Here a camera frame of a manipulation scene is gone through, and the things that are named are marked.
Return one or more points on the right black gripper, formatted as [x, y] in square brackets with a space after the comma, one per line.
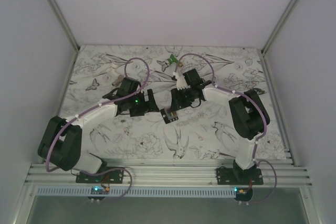
[176, 103]

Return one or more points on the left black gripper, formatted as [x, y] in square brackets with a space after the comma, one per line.
[147, 106]

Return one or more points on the clear fuse box cover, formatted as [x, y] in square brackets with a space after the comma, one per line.
[171, 115]

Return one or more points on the black fuse box base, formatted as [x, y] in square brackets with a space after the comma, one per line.
[163, 114]

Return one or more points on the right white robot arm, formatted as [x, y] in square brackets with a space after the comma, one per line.
[249, 116]

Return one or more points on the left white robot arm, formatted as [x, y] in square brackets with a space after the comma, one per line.
[64, 142]

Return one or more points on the white and grey pipe fitting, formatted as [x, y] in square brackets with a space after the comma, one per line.
[117, 78]

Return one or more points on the floral printed table mat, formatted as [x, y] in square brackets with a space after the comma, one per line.
[203, 131]

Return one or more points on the small grey hammer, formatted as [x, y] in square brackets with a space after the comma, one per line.
[260, 91]

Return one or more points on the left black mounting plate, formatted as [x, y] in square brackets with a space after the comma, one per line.
[109, 175]

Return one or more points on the black mounting plate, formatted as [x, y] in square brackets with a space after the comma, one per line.
[236, 176]
[109, 175]

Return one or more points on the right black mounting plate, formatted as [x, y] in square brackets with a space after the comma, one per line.
[236, 176]

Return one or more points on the left controller board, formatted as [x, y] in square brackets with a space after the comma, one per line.
[100, 190]

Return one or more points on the controller board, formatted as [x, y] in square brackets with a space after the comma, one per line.
[100, 190]
[243, 191]

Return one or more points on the right controller board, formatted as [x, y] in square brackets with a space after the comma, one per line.
[243, 191]

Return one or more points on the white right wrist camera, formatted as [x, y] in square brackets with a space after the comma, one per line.
[180, 81]

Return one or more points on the aluminium frame rail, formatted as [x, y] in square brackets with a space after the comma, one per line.
[180, 172]

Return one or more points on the white slotted cable duct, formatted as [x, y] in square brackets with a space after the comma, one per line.
[188, 192]

